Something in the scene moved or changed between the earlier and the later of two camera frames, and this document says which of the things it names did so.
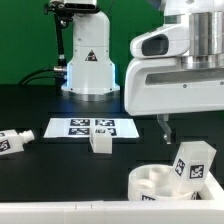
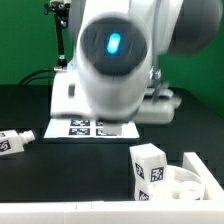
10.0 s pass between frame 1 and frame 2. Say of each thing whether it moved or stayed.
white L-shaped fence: stayed
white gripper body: moved
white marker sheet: stayed
